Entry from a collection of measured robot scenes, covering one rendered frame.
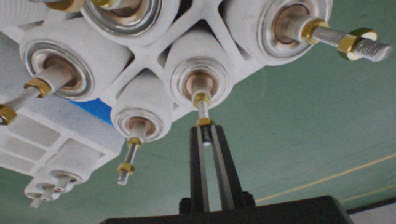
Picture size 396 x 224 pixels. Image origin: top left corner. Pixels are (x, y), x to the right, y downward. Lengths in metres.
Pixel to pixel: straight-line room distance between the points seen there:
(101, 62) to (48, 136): 0.40
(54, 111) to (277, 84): 0.66
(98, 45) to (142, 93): 0.08
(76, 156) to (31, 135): 0.15
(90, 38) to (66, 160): 0.32
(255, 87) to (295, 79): 0.14
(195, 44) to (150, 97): 0.10
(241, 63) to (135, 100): 0.18
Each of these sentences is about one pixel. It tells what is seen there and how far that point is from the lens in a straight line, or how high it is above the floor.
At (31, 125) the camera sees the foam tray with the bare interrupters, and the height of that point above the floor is 0.14.
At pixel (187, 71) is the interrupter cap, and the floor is 0.25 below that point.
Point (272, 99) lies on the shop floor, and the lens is 0.60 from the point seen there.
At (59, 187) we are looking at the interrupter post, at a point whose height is 0.28.
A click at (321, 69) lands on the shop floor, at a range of 0.64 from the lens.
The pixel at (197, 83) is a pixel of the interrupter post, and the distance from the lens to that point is 0.16.
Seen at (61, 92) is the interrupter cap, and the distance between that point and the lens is 0.24.
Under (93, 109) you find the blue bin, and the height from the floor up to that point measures 0.11.
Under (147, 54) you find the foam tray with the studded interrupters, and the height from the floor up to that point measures 0.18.
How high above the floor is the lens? 0.40
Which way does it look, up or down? 49 degrees down
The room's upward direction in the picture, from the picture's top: 174 degrees clockwise
